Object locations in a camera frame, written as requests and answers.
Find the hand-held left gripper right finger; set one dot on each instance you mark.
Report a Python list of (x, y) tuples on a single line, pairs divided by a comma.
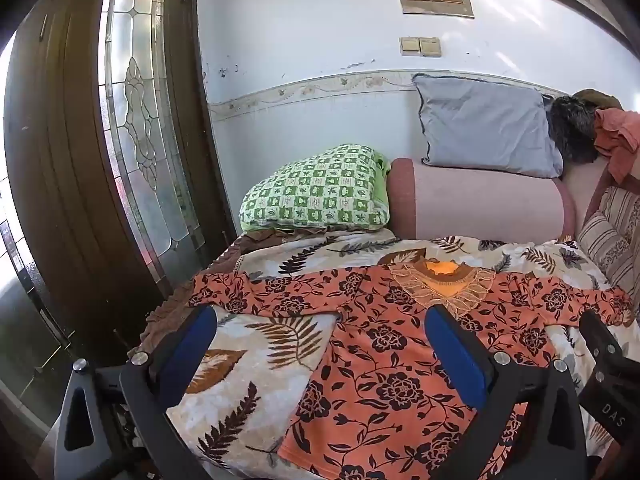
[(457, 355)]

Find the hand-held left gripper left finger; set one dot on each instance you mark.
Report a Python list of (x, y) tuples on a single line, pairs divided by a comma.
[(186, 355)]

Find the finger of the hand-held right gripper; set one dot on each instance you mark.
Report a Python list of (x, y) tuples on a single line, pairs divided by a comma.
[(600, 335)]

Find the orange floral blouse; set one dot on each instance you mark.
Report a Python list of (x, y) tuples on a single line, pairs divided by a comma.
[(395, 360)]

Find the leaf print blanket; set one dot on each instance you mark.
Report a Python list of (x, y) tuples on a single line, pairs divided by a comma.
[(260, 355)]

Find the striped cushion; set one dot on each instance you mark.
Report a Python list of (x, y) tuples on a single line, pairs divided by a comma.
[(612, 245)]

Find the pink bolster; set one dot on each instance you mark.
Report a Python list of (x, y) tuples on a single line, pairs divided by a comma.
[(480, 200)]

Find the orange cloth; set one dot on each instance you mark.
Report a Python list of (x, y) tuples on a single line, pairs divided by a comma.
[(620, 140)]

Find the dark furry cushion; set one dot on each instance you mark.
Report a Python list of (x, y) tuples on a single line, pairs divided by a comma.
[(572, 127)]

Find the green checkered pillow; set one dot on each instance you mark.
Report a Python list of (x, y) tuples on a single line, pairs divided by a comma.
[(320, 190)]

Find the wooden door with stained glass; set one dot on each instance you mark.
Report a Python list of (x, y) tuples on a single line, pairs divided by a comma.
[(100, 150)]

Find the grey pillow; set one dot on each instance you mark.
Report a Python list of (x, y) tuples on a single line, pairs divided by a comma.
[(487, 125)]

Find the brown cloth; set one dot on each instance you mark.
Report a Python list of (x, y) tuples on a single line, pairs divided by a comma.
[(597, 98)]

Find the beige light switch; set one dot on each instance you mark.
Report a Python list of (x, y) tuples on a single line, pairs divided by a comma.
[(410, 45), (430, 46)]

